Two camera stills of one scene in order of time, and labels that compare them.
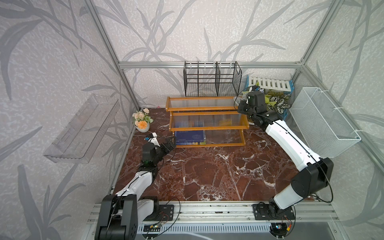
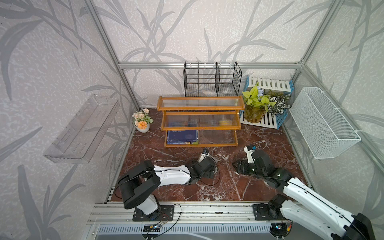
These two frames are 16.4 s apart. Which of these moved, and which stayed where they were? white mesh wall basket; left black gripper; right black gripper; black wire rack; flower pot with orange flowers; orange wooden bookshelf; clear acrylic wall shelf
Moved: left black gripper; right black gripper; orange wooden bookshelf
Stayed: clear acrylic wall shelf; white mesh wall basket; flower pot with orange flowers; black wire rack
